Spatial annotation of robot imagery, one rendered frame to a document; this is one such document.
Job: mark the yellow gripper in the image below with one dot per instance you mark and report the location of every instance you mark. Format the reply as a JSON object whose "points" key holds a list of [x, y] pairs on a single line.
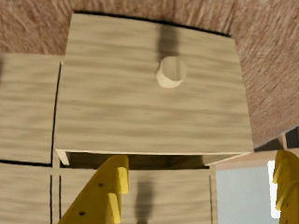
{"points": [[99, 202]]}

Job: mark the wooden chest of drawers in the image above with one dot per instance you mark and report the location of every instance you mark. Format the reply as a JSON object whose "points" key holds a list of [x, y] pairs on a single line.
{"points": [[57, 166]]}

